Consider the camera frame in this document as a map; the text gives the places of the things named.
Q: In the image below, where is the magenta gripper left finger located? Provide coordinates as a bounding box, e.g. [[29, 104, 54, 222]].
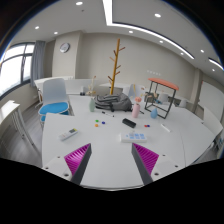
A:
[[64, 144, 92, 185]]

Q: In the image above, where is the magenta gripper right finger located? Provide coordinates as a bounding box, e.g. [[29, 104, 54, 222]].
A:
[[132, 143, 159, 185]]

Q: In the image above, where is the white power strip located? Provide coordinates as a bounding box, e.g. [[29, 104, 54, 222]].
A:
[[120, 133, 147, 143]]

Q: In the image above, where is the white remote control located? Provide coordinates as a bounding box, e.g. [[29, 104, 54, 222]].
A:
[[59, 128, 78, 141]]

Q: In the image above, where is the white marker pen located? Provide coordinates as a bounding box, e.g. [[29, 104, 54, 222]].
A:
[[161, 124, 171, 132]]

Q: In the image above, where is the black rectangular case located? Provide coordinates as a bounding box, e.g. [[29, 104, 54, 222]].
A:
[[122, 118, 136, 128]]

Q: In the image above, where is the blue vase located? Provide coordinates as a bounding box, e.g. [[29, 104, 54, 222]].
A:
[[150, 108, 158, 119]]

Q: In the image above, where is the pink bottle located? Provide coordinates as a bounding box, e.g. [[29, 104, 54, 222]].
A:
[[132, 97, 142, 118]]

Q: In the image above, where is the black marker pen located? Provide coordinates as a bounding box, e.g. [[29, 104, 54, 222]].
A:
[[101, 111, 115, 117]]

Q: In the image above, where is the pale green vase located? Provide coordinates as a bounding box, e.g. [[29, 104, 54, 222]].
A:
[[89, 98, 95, 112]]

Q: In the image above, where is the grey backpack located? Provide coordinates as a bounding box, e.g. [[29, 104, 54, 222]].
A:
[[94, 93, 132, 112]]

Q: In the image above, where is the white blue chair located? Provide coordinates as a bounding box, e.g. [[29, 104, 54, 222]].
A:
[[38, 78, 70, 126]]

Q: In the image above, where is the white side desk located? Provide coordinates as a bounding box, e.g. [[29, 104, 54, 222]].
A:
[[0, 100, 36, 150]]

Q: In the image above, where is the wooden coat stand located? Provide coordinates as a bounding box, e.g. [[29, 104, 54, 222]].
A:
[[108, 38, 125, 95]]

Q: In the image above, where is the grey curtain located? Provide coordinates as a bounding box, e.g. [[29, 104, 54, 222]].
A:
[[30, 40, 46, 86]]

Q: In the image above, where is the window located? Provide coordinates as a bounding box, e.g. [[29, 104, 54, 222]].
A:
[[0, 42, 35, 97]]

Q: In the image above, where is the round wall clock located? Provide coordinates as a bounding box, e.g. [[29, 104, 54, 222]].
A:
[[59, 43, 70, 53]]

